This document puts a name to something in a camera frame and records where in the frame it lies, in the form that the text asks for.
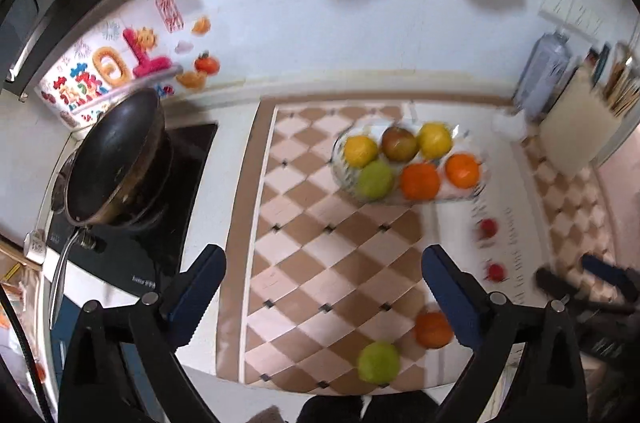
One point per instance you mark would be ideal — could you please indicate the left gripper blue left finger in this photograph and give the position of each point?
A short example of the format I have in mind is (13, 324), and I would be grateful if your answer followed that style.
(189, 294)

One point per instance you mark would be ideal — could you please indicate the orange tangerine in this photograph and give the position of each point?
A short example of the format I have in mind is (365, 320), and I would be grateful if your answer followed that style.
(463, 170)
(419, 182)

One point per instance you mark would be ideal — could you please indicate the dark orange persimmon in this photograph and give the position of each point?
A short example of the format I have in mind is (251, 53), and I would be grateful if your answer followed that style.
(432, 330)

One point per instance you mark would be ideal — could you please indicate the green apple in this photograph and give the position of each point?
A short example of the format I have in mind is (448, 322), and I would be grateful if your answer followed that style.
(375, 181)
(378, 363)

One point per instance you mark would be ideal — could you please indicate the utensils in holder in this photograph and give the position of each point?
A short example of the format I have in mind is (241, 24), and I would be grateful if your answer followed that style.
(620, 92)

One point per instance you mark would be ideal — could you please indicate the black frying pan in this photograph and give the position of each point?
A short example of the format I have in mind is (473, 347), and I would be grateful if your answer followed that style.
(116, 172)

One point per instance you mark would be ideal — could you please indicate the white crumpled tissue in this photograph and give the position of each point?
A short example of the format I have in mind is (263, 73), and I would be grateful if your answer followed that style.
(510, 126)

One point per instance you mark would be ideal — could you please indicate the yellow lemon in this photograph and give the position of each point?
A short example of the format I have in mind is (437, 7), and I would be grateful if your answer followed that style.
(360, 150)

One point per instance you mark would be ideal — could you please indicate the small white cup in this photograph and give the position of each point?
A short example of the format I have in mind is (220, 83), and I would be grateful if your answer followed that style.
(34, 247)

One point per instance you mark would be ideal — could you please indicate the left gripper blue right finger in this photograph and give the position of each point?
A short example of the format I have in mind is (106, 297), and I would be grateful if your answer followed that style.
(461, 298)

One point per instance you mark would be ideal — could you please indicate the cream utensil holder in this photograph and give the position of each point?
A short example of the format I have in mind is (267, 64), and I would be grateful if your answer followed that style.
(577, 127)

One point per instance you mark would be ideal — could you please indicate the floral oval ceramic plate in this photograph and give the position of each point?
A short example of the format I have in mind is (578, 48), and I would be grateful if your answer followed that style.
(401, 163)

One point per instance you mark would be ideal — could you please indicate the checkered table runner cloth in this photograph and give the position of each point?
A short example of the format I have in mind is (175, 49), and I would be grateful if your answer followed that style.
(315, 275)

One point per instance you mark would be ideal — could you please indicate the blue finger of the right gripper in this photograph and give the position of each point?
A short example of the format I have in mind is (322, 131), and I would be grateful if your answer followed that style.
(558, 288)
(626, 280)

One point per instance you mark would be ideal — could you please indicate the white wall socket strip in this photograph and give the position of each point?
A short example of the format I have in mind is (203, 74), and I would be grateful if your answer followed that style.
(574, 14)

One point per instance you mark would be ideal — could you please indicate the colourful wall sticker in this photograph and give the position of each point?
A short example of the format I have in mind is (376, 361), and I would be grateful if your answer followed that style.
(166, 44)

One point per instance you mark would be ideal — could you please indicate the grey spray can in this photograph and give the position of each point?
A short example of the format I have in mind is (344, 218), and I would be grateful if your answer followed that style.
(544, 68)

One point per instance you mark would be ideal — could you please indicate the yellow orange fruit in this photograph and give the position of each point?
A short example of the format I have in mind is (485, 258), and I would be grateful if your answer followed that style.
(434, 140)

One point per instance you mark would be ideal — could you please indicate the red cherry tomato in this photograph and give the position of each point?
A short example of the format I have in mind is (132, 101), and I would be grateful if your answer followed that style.
(487, 228)
(495, 272)

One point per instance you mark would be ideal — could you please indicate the black gas stove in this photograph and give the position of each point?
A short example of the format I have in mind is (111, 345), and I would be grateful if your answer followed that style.
(142, 255)

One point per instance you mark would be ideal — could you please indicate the brown red apple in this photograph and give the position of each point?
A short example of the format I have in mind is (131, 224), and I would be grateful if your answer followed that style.
(399, 145)

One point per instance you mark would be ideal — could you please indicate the green apple front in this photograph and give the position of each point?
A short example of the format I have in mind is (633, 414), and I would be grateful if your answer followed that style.
(378, 363)

